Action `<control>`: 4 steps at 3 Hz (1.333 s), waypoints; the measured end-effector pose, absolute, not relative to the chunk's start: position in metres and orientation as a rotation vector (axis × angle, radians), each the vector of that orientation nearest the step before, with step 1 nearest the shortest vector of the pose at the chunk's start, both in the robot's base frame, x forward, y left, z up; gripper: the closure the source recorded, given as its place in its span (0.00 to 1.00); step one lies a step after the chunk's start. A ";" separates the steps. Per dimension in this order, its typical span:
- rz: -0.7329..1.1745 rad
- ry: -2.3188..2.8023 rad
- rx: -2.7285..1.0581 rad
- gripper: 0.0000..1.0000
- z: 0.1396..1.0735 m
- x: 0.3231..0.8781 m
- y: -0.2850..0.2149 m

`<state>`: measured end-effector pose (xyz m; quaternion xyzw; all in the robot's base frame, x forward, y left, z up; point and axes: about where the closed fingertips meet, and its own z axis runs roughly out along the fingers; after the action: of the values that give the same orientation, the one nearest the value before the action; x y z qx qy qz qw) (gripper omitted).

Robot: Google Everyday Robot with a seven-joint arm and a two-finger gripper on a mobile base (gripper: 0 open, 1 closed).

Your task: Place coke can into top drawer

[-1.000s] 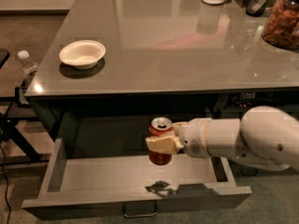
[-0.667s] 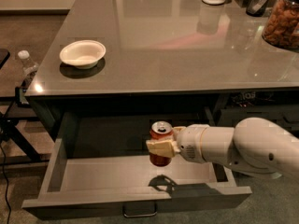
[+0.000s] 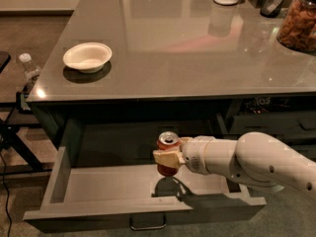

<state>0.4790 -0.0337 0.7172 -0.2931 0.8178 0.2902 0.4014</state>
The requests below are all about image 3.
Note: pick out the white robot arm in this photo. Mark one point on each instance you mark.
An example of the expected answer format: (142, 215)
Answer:
(256, 160)

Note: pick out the white paper bowl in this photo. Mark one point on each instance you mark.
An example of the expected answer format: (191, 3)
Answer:
(87, 57)

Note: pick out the right lower drawer unit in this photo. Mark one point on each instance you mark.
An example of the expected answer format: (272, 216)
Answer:
(291, 119)

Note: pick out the glass snack jar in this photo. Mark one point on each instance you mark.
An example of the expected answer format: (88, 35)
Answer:
(298, 29)

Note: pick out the open grey top drawer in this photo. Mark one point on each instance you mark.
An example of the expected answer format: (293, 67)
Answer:
(104, 172)

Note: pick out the clear plastic water bottle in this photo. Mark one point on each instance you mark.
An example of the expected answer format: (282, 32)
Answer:
(32, 71)

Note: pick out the grey cabinet with countertop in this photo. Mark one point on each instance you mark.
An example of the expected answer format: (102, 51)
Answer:
(172, 59)

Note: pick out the black side table frame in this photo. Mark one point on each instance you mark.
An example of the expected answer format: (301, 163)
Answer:
(20, 115)

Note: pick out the metal drawer handle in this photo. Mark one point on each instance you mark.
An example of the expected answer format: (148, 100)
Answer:
(147, 221)

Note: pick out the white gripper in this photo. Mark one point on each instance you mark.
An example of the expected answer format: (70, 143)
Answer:
(194, 156)

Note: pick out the red coke can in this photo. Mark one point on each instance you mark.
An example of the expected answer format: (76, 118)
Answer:
(167, 140)

